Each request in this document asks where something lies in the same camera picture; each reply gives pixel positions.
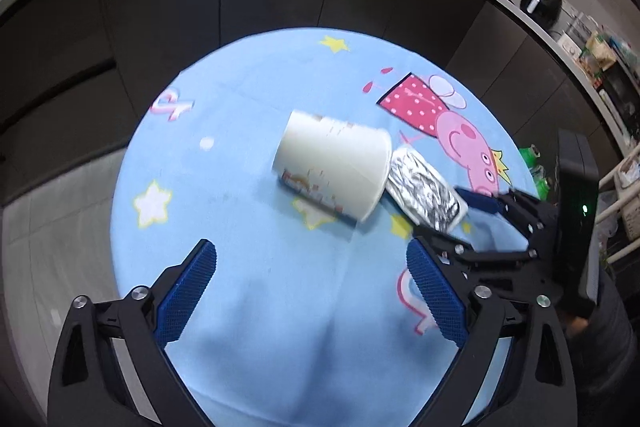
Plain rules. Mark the white plastic basket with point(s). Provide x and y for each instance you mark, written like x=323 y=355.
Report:
x=625 y=187

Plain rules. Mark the clear plastic bag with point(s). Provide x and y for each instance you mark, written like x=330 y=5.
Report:
x=607 y=227

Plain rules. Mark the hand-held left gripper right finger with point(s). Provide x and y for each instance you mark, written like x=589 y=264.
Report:
x=437 y=297

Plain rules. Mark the silver foil tray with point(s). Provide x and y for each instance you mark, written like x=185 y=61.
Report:
x=425 y=187

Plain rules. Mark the colourful food packages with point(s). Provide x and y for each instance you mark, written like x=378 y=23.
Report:
x=597 y=54

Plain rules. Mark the blue cartoon printed tablecloth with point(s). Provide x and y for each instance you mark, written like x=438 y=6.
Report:
x=250 y=257

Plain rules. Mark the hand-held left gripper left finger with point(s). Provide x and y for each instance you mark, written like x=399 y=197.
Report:
x=187 y=292

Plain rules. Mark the person's right forearm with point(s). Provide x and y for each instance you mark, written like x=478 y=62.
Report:
x=600 y=357

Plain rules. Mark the white paper cup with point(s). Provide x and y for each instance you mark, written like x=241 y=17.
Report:
x=335 y=162

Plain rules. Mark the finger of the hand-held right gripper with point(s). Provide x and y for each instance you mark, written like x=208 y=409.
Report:
x=477 y=201
x=450 y=249

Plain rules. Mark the black air fryer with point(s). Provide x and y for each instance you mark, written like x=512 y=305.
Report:
x=542 y=4

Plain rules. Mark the white steamer appliance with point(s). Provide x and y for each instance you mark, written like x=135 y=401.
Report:
x=577 y=32

